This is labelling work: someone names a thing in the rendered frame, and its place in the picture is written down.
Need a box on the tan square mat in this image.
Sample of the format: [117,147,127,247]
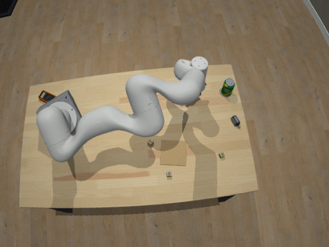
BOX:
[160,140,187,166]

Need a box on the orange and black multimeter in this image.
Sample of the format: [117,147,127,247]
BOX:
[38,90,56,103]

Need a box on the green soda can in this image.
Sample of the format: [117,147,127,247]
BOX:
[221,78,235,96]

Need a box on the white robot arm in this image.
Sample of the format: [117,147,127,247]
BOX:
[36,56,208,162]

